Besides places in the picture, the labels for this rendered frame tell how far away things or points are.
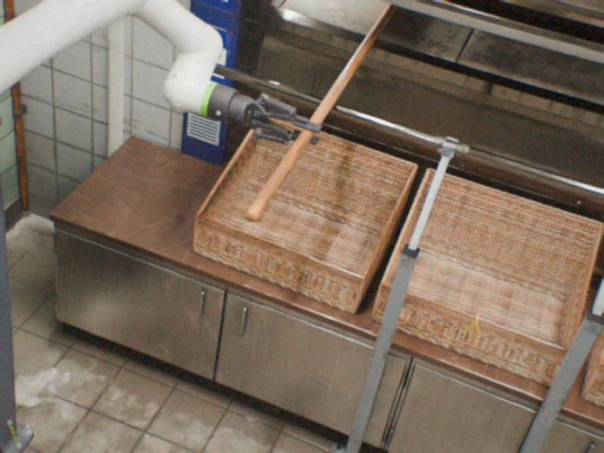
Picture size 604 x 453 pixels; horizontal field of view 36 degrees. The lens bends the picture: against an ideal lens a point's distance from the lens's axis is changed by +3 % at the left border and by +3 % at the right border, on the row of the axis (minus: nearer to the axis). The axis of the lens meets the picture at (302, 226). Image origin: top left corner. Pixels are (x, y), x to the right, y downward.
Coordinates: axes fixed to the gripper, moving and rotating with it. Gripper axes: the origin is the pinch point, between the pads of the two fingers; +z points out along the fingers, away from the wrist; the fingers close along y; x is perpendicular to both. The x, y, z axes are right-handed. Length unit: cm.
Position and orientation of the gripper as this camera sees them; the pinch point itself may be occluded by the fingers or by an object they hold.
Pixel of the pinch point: (306, 131)
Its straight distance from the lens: 233.3
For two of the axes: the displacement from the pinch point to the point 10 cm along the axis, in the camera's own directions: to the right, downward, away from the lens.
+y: -1.5, 7.6, 6.3
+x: -3.3, 5.6, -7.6
